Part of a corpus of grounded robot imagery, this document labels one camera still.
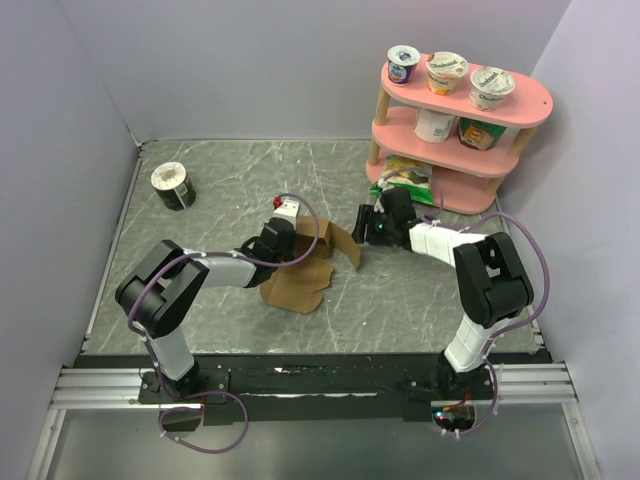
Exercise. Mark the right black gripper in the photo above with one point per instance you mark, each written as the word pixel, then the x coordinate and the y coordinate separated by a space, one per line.
pixel 367 216

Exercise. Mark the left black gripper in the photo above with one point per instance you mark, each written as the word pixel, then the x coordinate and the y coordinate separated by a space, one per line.
pixel 289 256

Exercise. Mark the brown cardboard box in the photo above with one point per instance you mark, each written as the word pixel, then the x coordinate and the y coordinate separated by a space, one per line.
pixel 300 288

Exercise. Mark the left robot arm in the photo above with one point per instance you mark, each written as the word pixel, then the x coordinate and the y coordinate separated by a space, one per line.
pixel 158 293

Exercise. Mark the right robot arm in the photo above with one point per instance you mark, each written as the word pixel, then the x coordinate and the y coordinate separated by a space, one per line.
pixel 493 285

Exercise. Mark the green snack bag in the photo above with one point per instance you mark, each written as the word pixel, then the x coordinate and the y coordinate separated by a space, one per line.
pixel 412 174

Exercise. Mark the white cup middle shelf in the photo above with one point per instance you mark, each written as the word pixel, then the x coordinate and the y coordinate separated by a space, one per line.
pixel 432 126

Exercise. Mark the black white yogurt cup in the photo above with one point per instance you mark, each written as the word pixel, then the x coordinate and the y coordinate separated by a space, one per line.
pixel 173 185

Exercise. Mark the pink three-tier shelf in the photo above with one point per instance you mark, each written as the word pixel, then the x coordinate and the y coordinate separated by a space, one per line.
pixel 468 178

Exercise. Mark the green package middle shelf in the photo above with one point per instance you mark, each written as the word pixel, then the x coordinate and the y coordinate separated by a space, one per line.
pixel 477 134

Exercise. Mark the blue white yogurt cup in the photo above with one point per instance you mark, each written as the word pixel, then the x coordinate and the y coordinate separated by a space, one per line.
pixel 402 62

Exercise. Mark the orange Chobani yogurt cup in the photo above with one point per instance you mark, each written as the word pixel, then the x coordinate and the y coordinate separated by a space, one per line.
pixel 445 69

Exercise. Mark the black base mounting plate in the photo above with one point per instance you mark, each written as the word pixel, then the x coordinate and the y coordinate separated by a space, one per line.
pixel 289 387

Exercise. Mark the white Chobani yogurt cup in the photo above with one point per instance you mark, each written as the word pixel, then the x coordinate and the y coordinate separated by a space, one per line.
pixel 489 87

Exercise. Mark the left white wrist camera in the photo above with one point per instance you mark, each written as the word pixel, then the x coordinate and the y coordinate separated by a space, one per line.
pixel 286 209

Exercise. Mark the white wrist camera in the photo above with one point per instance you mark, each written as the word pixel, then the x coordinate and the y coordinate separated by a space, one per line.
pixel 382 187
pixel 286 209

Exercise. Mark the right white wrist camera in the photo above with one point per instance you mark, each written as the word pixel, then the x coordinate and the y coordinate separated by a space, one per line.
pixel 382 187

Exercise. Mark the aluminium frame rail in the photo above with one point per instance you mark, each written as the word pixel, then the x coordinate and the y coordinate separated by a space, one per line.
pixel 97 429

